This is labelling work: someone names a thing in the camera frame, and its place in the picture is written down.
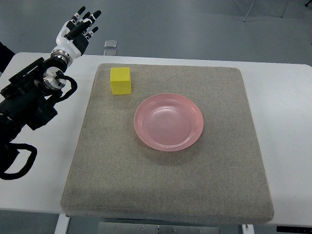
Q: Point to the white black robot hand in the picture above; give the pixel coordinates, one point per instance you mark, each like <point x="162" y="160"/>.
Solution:
<point x="73" y="38"/>

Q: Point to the yellow cube block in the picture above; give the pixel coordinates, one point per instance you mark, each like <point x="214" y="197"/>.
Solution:
<point x="120" y="81"/>

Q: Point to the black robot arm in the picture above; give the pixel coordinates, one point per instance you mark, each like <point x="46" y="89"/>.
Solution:
<point x="28" y="100"/>

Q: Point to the pink plate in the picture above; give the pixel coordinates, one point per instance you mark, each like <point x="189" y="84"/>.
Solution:
<point x="168" y="122"/>

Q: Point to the clear floor socket cover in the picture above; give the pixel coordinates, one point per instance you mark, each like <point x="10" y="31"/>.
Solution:
<point x="110" y="44"/>

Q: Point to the grey fabric mat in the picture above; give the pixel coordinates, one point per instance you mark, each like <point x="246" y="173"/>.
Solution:
<point x="219" y="179"/>

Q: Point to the metal chair legs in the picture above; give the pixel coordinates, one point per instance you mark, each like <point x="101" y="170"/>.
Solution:
<point x="279" y="9"/>

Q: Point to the white table leg frame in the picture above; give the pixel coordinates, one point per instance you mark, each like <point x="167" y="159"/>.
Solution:
<point x="131" y="228"/>

